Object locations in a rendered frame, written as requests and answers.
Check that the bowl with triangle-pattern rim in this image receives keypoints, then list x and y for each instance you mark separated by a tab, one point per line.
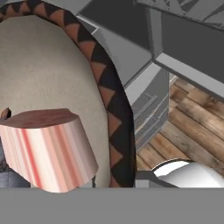
43	67

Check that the grey fridge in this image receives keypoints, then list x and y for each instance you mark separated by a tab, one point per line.
186	43

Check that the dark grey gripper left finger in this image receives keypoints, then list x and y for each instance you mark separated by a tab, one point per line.
94	181

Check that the white round object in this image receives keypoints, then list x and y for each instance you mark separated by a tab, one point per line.
189	176

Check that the pink striped raw steak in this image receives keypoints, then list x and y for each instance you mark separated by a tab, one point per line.
52	145

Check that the grey drawer cabinet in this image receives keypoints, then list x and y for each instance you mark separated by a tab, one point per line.
151	110

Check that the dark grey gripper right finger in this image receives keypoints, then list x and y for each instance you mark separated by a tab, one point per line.
144	180

